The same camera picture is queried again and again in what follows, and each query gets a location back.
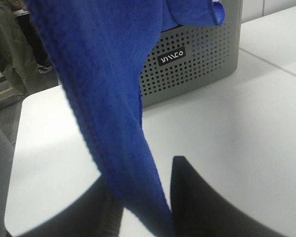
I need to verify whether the grey perforated plastic basket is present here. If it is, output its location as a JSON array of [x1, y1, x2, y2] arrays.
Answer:
[[140, 0, 243, 107]]

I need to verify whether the blue towel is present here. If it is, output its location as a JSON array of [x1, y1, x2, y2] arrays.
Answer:
[[26, 0, 225, 237]]

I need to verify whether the person in olive jacket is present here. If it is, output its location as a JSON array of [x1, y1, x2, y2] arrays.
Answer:
[[0, 0, 49, 96]]

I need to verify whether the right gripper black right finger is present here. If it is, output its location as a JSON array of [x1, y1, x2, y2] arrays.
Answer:
[[171, 156, 296, 237]]

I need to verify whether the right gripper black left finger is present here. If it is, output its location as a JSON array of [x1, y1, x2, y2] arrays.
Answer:
[[6, 177, 124, 237]]

